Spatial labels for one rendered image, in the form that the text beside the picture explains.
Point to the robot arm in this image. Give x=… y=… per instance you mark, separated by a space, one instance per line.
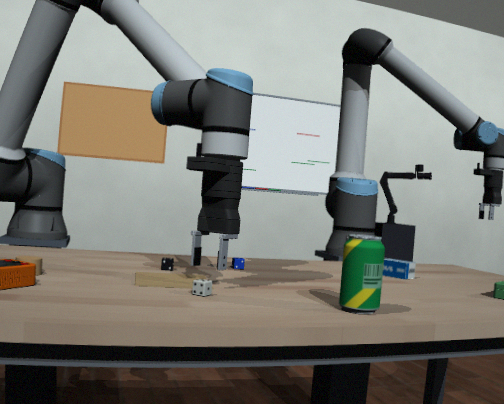
x=220 y=106
x=356 y=118

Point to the orange board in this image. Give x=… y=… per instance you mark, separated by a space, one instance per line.
x=106 y=122

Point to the jointed stand on dark box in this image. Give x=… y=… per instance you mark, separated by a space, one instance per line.
x=397 y=240

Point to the black die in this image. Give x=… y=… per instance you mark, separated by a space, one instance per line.
x=167 y=264

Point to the whiteboard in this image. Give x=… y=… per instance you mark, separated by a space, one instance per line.
x=283 y=149

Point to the wooden table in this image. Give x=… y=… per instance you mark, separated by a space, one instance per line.
x=252 y=323

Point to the green can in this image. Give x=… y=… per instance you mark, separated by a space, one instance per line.
x=360 y=275

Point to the blue die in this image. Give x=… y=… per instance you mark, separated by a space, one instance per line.
x=238 y=264

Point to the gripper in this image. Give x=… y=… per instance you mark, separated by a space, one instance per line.
x=493 y=187
x=220 y=204

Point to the tan cork cylinder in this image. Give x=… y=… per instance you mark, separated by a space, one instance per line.
x=33 y=263

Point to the orange multimeter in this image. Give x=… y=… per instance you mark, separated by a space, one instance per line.
x=15 y=275

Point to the tan mat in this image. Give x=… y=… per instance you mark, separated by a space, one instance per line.
x=161 y=279

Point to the green block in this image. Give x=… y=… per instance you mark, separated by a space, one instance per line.
x=500 y=290

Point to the white die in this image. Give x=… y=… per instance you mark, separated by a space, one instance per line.
x=201 y=288

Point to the blue box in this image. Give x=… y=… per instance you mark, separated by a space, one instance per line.
x=397 y=269

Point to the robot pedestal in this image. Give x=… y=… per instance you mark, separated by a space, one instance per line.
x=326 y=255
x=35 y=241

